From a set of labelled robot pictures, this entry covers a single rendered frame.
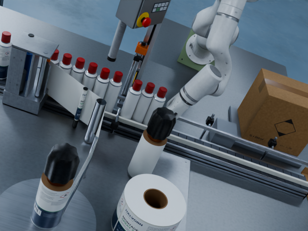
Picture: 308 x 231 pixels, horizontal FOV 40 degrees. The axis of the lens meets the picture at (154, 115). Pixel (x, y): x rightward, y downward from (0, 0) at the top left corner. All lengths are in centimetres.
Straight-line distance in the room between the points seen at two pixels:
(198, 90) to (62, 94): 52
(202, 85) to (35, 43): 63
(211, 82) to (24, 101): 71
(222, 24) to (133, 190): 70
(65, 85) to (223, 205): 77
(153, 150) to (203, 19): 83
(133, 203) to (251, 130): 92
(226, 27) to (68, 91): 64
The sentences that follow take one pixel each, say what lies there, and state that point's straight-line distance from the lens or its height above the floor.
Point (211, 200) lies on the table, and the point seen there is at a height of 83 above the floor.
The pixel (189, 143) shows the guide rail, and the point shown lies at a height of 91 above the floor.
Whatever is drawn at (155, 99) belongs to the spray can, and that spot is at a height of 104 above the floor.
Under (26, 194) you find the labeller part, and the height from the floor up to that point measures 89.
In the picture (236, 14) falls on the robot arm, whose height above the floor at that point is 144.
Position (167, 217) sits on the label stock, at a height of 102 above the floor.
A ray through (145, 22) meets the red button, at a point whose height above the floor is 133.
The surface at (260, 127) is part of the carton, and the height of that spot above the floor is 94.
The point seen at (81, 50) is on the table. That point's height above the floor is 83.
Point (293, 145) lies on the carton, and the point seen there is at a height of 90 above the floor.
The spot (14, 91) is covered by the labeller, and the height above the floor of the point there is 95.
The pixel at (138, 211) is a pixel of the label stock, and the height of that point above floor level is 102.
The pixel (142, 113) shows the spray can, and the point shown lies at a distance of 173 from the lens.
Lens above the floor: 196
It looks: 35 degrees down
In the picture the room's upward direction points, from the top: 24 degrees clockwise
